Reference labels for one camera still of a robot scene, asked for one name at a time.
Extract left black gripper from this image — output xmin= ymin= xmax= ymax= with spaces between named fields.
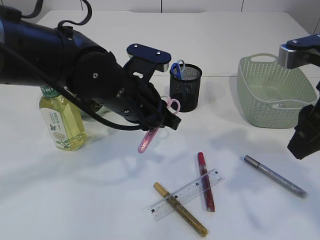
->
xmin=72 ymin=52 xmax=182 ymax=131

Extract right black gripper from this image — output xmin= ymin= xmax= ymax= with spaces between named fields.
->
xmin=286 ymin=82 xmax=320 ymax=161

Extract pink purple scissors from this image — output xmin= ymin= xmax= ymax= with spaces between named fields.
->
xmin=137 ymin=95 xmax=181 ymax=154

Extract silver glitter pen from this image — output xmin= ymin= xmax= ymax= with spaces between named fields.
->
xmin=243 ymin=155 xmax=308 ymax=199

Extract blue scissors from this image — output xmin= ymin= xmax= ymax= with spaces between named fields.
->
xmin=170 ymin=59 xmax=186 ymax=80

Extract gold glitter pen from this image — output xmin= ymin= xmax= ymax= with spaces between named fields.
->
xmin=153 ymin=182 xmax=209 ymax=237

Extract red glitter pen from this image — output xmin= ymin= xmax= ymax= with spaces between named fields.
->
xmin=197 ymin=152 xmax=215 ymax=213

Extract clear plastic ruler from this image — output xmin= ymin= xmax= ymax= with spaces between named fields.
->
xmin=146 ymin=168 xmax=225 ymax=222

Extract yellow tea bottle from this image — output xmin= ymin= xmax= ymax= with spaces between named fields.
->
xmin=39 ymin=86 xmax=87 ymax=151

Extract clear plastic sheet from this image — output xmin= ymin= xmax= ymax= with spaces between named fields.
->
xmin=251 ymin=85 xmax=304 ymax=109

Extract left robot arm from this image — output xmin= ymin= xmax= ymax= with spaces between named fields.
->
xmin=0 ymin=6 xmax=181 ymax=131

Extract black mesh pen holder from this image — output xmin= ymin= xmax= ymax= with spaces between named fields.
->
xmin=169 ymin=63 xmax=203 ymax=113

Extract green plastic basket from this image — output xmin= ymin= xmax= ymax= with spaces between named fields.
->
xmin=237 ymin=53 xmax=318 ymax=129

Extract green translucent wavy plate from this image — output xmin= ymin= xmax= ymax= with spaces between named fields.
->
xmin=79 ymin=105 xmax=111 ymax=118

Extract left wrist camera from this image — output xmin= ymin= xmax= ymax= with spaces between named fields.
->
xmin=123 ymin=43 xmax=172 ymax=84

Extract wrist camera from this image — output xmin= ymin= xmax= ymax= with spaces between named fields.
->
xmin=123 ymin=43 xmax=172 ymax=84
xmin=278 ymin=33 xmax=320 ymax=69

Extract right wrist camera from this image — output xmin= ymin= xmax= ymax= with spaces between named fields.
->
xmin=278 ymin=33 xmax=320 ymax=69

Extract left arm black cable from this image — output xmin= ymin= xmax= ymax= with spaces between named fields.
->
xmin=19 ymin=0 xmax=93 ymax=28

